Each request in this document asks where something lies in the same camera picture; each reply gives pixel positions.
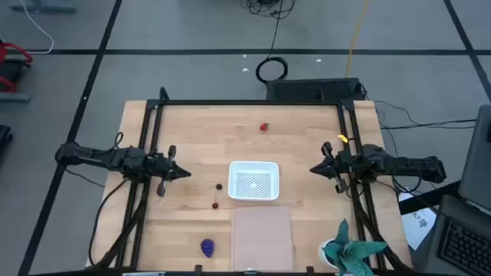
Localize yellow cable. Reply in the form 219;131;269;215
344;0;371;79

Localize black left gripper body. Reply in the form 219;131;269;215
144;144;178;198

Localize pink cloth mat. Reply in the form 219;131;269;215
231;205;296;272

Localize black keyboard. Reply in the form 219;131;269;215
437;218;491;276

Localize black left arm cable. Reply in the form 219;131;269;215
87;178;130;268

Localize grey desk foot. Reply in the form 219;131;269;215
7;0;77;12

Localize black floor cable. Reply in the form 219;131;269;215
374;100;477;131

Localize white plant pot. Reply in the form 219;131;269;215
317;238;339;269

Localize grey computer monitor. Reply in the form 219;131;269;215
458;103;491;212

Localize grey desk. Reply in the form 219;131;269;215
414;193;491;276

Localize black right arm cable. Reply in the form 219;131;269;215
390;163;423;195

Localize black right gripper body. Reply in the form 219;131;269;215
321;141;360;194

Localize white paper sheet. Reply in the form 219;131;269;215
398;191;438;251

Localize teal leafy plant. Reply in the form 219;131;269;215
321;218;388;276

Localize black coiled cable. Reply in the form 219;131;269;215
255;0;289;84

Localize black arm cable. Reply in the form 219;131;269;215
390;163;423;195
87;178;130;268

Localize white cable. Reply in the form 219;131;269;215
18;0;55;54

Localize white perforated plastic basket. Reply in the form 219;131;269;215
227;160;280;202

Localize black desk support bar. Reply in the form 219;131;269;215
397;179;461;215

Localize purple toy grape bunch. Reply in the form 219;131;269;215
199;238;216;258

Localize red framed cart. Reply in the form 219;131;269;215
0;38;35;104

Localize black chair base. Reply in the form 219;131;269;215
0;124;14;154

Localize black cable bundle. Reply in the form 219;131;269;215
239;0;298;20

